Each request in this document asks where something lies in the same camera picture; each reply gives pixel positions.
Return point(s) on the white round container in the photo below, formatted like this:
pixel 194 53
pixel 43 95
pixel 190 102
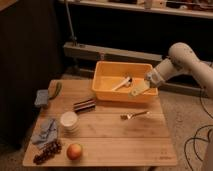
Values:
pixel 69 120

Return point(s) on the yellow plastic tray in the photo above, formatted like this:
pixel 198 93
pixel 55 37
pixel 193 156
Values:
pixel 109 74

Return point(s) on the white brush in tray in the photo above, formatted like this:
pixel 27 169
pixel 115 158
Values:
pixel 124 83

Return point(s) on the dark grape bunch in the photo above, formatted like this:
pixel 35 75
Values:
pixel 48 152

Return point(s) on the metal lamp pole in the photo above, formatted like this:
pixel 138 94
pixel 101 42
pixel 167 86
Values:
pixel 73 37

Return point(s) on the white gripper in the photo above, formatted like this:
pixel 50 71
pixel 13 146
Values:
pixel 154 80

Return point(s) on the blue sponge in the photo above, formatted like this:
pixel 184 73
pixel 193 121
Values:
pixel 42 97

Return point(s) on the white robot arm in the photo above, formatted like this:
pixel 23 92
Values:
pixel 181 60

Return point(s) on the blue crumpled cloth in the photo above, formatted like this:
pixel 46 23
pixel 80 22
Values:
pixel 48 133

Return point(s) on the wooden table board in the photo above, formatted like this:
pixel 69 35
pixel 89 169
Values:
pixel 108 141

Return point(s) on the low wooden shelf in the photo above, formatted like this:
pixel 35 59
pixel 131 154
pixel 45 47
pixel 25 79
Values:
pixel 70 48

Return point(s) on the upper shelf with clutter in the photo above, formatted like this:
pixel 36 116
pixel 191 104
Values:
pixel 147 6

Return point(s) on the orange apple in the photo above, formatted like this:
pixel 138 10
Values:
pixel 74 151

